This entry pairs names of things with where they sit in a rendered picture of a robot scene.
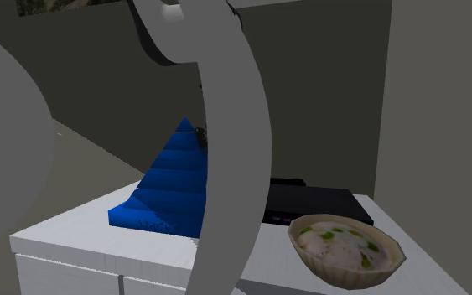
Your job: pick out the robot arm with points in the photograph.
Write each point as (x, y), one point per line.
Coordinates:
(235, 143)

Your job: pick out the beige bowl of soup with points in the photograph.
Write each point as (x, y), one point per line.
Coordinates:
(342, 249)

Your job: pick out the white chest of drawers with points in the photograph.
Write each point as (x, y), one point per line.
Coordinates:
(96, 241)

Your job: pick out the black flat box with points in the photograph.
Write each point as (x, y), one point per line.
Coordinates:
(313, 203)

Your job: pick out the blue stepped pyramid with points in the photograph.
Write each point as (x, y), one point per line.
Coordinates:
(174, 184)

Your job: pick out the wall picture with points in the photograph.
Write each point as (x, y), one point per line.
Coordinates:
(35, 6)

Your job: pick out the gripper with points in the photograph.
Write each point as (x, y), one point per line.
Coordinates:
(201, 138)

